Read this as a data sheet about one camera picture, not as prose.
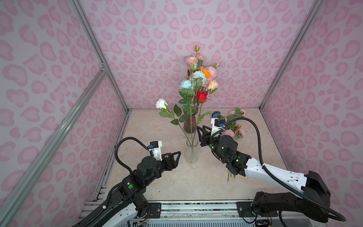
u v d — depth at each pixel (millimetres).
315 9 695
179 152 677
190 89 668
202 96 665
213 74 789
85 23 738
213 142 613
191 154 855
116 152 505
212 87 722
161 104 652
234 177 839
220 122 593
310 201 363
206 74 750
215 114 1101
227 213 727
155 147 619
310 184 420
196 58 801
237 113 1101
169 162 615
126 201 482
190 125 1034
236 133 1012
